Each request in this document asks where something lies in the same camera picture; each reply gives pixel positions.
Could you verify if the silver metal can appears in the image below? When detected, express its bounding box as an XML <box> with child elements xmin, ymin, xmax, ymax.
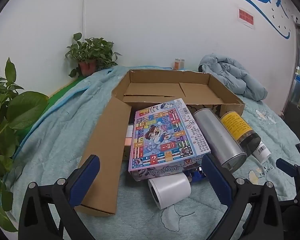
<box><xmin>192</xmin><ymin>108</ymin><xmax>248</xmax><ymax>173</ymax></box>

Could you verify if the light blue puffer jacket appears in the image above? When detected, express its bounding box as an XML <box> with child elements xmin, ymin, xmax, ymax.
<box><xmin>198</xmin><ymin>53</ymin><xmax>268</xmax><ymax>102</ymax></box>

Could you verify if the pastel puzzle cube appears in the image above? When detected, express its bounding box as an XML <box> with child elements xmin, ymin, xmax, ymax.
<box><xmin>124</xmin><ymin>124</ymin><xmax>134</xmax><ymax>147</ymax></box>

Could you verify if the white wall cable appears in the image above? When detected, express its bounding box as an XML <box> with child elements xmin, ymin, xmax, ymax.
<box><xmin>81</xmin><ymin>0</ymin><xmax>87</xmax><ymax>43</ymax></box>

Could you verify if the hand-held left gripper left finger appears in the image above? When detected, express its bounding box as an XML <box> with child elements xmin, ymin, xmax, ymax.
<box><xmin>18</xmin><ymin>154</ymin><xmax>101</xmax><ymax>240</ymax></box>

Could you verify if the blue wall decal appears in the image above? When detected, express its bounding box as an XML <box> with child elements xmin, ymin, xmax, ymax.
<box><xmin>94</xmin><ymin>0</ymin><xmax>290</xmax><ymax>40</ymax></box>

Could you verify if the red wall sign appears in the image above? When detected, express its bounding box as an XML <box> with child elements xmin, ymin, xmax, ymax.
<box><xmin>237</xmin><ymin>8</ymin><xmax>255</xmax><ymax>28</ymax></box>

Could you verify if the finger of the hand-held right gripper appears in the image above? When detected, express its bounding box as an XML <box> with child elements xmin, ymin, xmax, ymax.
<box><xmin>280</xmin><ymin>195</ymin><xmax>300</xmax><ymax>230</ymax></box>
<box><xmin>276</xmin><ymin>158</ymin><xmax>300</xmax><ymax>198</ymax></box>

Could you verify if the colourful board game box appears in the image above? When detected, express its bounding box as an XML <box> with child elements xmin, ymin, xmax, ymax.
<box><xmin>128</xmin><ymin>98</ymin><xmax>212</xmax><ymax>182</ymax></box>

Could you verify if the yellow label clear jar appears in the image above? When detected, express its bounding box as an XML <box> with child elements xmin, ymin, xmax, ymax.
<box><xmin>219</xmin><ymin>110</ymin><xmax>262</xmax><ymax>155</ymax></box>

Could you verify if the green mat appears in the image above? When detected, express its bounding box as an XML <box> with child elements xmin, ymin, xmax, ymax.
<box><xmin>37</xmin><ymin>79</ymin><xmax>87</xmax><ymax>120</ymax></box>

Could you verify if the large leafy plant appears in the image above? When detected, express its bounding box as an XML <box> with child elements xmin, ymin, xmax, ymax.
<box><xmin>0</xmin><ymin>57</ymin><xmax>50</xmax><ymax>233</ymax></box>

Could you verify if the teal quilted blanket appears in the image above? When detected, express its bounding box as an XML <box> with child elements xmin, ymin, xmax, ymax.
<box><xmin>4</xmin><ymin>65</ymin><xmax>300</xmax><ymax>240</ymax></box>

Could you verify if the white plastic bottle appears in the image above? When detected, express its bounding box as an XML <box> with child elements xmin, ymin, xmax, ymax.
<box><xmin>251</xmin><ymin>141</ymin><xmax>271</xmax><ymax>163</ymax></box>

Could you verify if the small potted plant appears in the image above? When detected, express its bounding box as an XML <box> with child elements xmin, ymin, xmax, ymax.
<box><xmin>65</xmin><ymin>32</ymin><xmax>122</xmax><ymax>78</ymax></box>

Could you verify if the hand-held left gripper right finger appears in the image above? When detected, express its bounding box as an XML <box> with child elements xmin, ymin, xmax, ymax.
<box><xmin>202</xmin><ymin>153</ymin><xmax>284</xmax><ymax>240</ymax></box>

